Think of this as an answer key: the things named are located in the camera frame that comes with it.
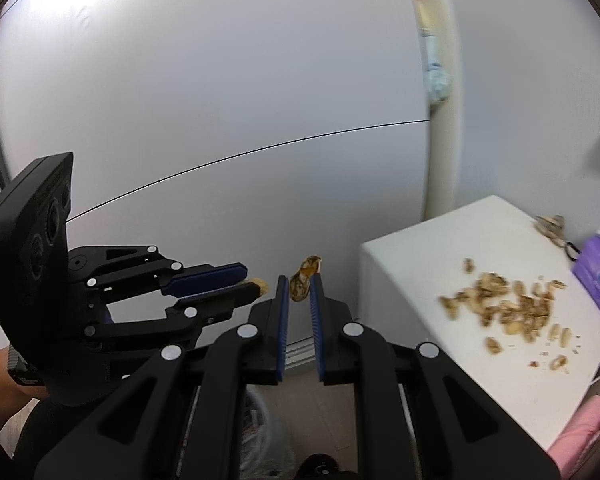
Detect black chair wheel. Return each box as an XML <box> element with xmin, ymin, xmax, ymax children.
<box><xmin>300</xmin><ymin>452</ymin><xmax>346</xmax><ymax>480</ymax></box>

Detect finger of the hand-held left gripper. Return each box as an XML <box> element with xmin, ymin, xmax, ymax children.
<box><xmin>67</xmin><ymin>244</ymin><xmax>248</xmax><ymax>306</ymax></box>
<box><xmin>82</xmin><ymin>281</ymin><xmax>261</xmax><ymax>361</ymax></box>

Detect person's black pants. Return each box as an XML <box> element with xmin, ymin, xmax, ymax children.
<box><xmin>0</xmin><ymin>400</ymin><xmax>96</xmax><ymax>480</ymax></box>

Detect black wristband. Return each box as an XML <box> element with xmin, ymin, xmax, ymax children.
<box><xmin>7</xmin><ymin>344</ymin><xmax>43</xmax><ymax>387</ymax></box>

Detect tan keychain charm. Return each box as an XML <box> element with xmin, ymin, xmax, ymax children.
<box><xmin>534</xmin><ymin>215</ymin><xmax>567</xmax><ymax>248</ymax></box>

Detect white pipe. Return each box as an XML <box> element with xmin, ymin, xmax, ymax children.
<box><xmin>405</xmin><ymin>0</ymin><xmax>468</xmax><ymax>223</ymax></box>

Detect pile of peanut shells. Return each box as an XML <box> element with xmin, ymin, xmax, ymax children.
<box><xmin>439</xmin><ymin>258</ymin><xmax>583</xmax><ymax>373</ymax></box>

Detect trash bin with plastic bag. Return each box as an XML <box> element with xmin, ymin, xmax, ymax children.
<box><xmin>240</xmin><ymin>390</ymin><xmax>301</xmax><ymax>480</ymax></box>

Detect pink cloth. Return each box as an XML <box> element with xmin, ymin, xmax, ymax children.
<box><xmin>547</xmin><ymin>395</ymin><xmax>600</xmax><ymax>466</ymax></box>

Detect person's left forearm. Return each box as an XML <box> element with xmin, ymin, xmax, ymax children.
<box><xmin>0</xmin><ymin>347</ymin><xmax>48</xmax><ymax>433</ymax></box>

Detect white nightstand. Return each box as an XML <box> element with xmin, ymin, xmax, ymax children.
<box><xmin>357</xmin><ymin>195</ymin><xmax>600</xmax><ymax>453</ymax></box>

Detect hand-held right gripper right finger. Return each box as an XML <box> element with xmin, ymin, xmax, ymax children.
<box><xmin>309</xmin><ymin>274</ymin><xmax>563</xmax><ymax>480</ymax></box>

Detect pale blue pipe label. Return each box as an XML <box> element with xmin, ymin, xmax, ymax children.
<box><xmin>419</xmin><ymin>27</ymin><xmax>453</xmax><ymax>106</ymax></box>

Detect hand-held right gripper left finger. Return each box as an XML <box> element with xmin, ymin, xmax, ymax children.
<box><xmin>32</xmin><ymin>275</ymin><xmax>291</xmax><ymax>480</ymax></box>

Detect purple tissue pack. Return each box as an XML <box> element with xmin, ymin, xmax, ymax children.
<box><xmin>571</xmin><ymin>223</ymin><xmax>600</xmax><ymax>326</ymax></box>

